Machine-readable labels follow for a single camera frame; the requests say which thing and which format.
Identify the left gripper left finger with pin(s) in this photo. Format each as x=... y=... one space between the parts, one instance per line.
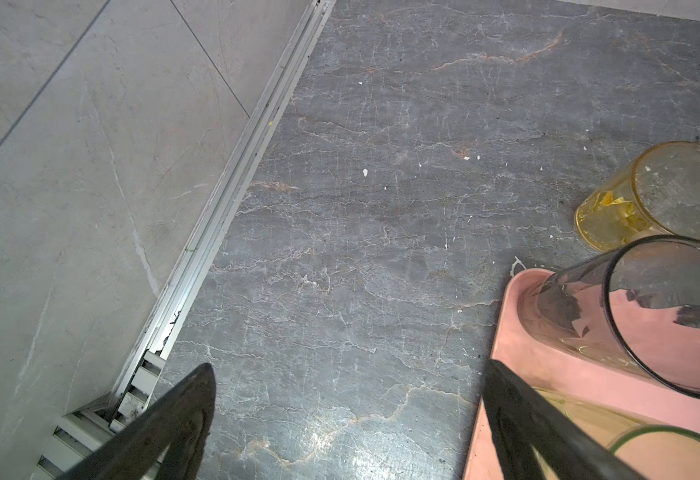
x=172 y=431

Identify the dark grey tall glass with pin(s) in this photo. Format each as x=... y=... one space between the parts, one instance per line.
x=635 y=309

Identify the pink plastic tray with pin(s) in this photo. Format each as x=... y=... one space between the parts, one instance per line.
x=548 y=368

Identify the light green tall glass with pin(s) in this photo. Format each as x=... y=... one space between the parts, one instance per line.
x=656 y=451

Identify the short yellow glass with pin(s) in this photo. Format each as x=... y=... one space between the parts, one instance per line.
x=658 y=193

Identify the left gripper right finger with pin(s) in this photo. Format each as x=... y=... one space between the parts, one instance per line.
x=526 y=428

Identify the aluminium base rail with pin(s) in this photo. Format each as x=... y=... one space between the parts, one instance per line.
x=79 y=433

